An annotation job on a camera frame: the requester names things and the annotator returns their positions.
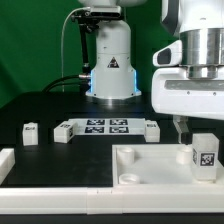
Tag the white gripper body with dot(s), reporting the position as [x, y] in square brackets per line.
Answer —
[174, 93]

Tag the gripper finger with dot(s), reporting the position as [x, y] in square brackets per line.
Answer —
[180, 123]

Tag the white square table top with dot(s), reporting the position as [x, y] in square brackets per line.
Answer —
[156, 164]

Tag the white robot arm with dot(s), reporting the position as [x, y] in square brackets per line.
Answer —
[199, 24]

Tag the white marker tag sheet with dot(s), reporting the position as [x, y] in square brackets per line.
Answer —
[109, 126]

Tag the white left fence piece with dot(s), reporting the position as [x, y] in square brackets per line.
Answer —
[7, 161]

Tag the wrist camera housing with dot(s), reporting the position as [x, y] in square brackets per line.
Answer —
[169, 56]

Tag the white front fence wall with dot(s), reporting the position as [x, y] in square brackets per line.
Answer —
[203, 199]

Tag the black camera stand pole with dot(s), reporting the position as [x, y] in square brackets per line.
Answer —
[85, 66]

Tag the black camera on stand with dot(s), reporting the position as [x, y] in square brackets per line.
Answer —
[97, 13]

